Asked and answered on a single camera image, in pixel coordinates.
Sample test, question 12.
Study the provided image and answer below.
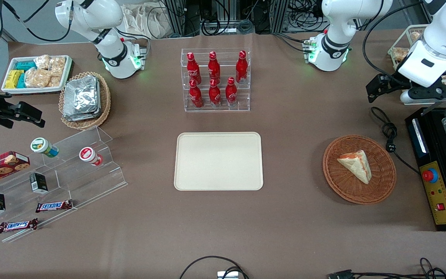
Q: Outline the brown snickers bar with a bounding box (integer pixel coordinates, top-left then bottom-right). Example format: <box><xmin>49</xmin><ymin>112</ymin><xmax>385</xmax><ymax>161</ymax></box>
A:
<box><xmin>35</xmin><ymin>199</ymin><xmax>74</xmax><ymax>214</ymax></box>
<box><xmin>0</xmin><ymin>218</ymin><xmax>39</xmax><ymax>234</ymax></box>

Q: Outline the green lid yogurt cup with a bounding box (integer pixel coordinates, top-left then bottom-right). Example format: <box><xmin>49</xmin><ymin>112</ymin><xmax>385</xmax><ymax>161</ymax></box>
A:
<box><xmin>30</xmin><ymin>137</ymin><xmax>60</xmax><ymax>158</ymax></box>

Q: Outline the yellow snack pack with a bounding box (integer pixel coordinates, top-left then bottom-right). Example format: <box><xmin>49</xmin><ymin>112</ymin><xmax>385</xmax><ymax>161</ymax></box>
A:
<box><xmin>5</xmin><ymin>69</ymin><xmax>24</xmax><ymax>89</ymax></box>

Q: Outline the light oval wicker basket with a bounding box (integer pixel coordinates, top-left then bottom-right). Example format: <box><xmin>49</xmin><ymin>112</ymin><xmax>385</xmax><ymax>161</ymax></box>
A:
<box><xmin>58</xmin><ymin>71</ymin><xmax>112</xmax><ymax>131</ymax></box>

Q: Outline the beige cloth bag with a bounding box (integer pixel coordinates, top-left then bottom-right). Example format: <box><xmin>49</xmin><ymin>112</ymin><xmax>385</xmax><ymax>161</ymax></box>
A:
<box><xmin>124</xmin><ymin>3</ymin><xmax>175</xmax><ymax>40</ymax></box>

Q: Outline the red cola bottle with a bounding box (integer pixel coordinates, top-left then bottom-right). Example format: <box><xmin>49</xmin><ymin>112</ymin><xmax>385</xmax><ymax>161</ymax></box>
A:
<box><xmin>189</xmin><ymin>79</ymin><xmax>204</xmax><ymax>109</ymax></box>
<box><xmin>225</xmin><ymin>77</ymin><xmax>238</xmax><ymax>106</ymax></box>
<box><xmin>235</xmin><ymin>50</ymin><xmax>249</xmax><ymax>84</ymax></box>
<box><xmin>186</xmin><ymin>52</ymin><xmax>202</xmax><ymax>84</ymax></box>
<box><xmin>208</xmin><ymin>51</ymin><xmax>221</xmax><ymax>82</ymax></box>
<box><xmin>208</xmin><ymin>78</ymin><xmax>221</xmax><ymax>107</ymax></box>

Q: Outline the clear acrylic bottle rack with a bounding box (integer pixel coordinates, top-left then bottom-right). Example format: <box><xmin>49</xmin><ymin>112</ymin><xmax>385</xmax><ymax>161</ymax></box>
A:
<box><xmin>180</xmin><ymin>47</ymin><xmax>251</xmax><ymax>113</ymax></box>

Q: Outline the beige plastic tray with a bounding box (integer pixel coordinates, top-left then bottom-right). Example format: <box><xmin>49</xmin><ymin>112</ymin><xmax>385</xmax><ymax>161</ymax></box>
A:
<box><xmin>173</xmin><ymin>132</ymin><xmax>264</xmax><ymax>191</ymax></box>

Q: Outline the black power cable with plug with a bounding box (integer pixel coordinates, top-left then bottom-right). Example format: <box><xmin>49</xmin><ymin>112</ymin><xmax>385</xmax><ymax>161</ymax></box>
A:
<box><xmin>370</xmin><ymin>106</ymin><xmax>421</xmax><ymax>175</ymax></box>

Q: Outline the triangular sandwich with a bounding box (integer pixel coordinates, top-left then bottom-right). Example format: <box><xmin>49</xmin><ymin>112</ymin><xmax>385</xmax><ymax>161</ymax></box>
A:
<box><xmin>337</xmin><ymin>150</ymin><xmax>373</xmax><ymax>185</ymax></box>

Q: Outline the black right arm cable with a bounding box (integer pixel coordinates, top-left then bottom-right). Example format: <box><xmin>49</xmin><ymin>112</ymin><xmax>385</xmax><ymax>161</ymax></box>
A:
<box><xmin>2</xmin><ymin>0</ymin><xmax>73</xmax><ymax>43</ymax></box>

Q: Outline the black machine with yellow panel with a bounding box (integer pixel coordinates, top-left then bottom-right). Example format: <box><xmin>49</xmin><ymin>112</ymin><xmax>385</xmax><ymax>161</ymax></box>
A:
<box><xmin>405</xmin><ymin>106</ymin><xmax>446</xmax><ymax>232</ymax></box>

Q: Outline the white wire rack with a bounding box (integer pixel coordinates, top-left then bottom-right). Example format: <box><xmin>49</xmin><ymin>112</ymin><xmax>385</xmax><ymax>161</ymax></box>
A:
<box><xmin>387</xmin><ymin>24</ymin><xmax>429</xmax><ymax>71</ymax></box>

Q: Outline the black looped cable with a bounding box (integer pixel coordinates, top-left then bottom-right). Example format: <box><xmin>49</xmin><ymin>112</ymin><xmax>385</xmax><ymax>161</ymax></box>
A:
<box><xmin>179</xmin><ymin>255</ymin><xmax>249</xmax><ymax>279</ymax></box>

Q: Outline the clear acrylic step shelf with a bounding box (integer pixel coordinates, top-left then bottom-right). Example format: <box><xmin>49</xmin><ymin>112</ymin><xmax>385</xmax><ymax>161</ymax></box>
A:
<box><xmin>0</xmin><ymin>126</ymin><xmax>128</xmax><ymax>243</ymax></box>

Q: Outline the red lid yogurt cup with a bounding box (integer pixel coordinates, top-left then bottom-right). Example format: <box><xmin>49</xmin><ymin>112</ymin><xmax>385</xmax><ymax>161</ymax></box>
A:
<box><xmin>79</xmin><ymin>146</ymin><xmax>104</xmax><ymax>167</ymax></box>

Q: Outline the white rectangular snack tray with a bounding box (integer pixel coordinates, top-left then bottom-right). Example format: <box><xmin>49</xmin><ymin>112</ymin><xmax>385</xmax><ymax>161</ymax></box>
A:
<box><xmin>1</xmin><ymin>55</ymin><xmax>73</xmax><ymax>95</ymax></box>

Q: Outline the black cable with connector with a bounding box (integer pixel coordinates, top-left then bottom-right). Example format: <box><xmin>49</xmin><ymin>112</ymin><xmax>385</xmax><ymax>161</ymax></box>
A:
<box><xmin>327</xmin><ymin>257</ymin><xmax>446</xmax><ymax>279</ymax></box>

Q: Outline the black coiled cable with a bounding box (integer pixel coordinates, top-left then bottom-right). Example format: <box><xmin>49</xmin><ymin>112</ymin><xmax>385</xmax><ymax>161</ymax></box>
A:
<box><xmin>201</xmin><ymin>17</ymin><xmax>232</xmax><ymax>36</ymax></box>

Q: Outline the silver foil pack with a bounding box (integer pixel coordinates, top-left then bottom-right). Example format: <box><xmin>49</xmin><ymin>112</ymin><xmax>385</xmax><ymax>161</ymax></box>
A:
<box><xmin>62</xmin><ymin>104</ymin><xmax>102</xmax><ymax>122</ymax></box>
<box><xmin>63</xmin><ymin>75</ymin><xmax>100</xmax><ymax>114</ymax></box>

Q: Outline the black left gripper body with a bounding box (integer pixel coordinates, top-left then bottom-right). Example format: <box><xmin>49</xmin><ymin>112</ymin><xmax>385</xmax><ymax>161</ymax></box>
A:
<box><xmin>386</xmin><ymin>79</ymin><xmax>446</xmax><ymax>103</ymax></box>

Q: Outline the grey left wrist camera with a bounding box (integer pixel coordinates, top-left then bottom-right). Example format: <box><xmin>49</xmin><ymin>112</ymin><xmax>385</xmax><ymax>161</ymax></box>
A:
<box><xmin>400</xmin><ymin>90</ymin><xmax>427</xmax><ymax>105</ymax></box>

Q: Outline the black cable bundle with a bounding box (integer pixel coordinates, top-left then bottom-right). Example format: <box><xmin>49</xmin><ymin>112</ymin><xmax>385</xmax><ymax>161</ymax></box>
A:
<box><xmin>286</xmin><ymin>0</ymin><xmax>325</xmax><ymax>32</ymax></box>

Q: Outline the brown round wicker basket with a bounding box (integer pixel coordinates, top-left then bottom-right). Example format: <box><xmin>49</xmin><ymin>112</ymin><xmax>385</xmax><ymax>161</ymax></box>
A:
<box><xmin>322</xmin><ymin>134</ymin><xmax>397</xmax><ymax>205</ymax></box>

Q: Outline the aluminium frame post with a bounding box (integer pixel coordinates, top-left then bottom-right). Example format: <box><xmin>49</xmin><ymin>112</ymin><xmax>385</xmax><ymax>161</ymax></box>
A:
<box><xmin>164</xmin><ymin>0</ymin><xmax>187</xmax><ymax>38</ymax></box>
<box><xmin>273</xmin><ymin>0</ymin><xmax>290</xmax><ymax>34</ymax></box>

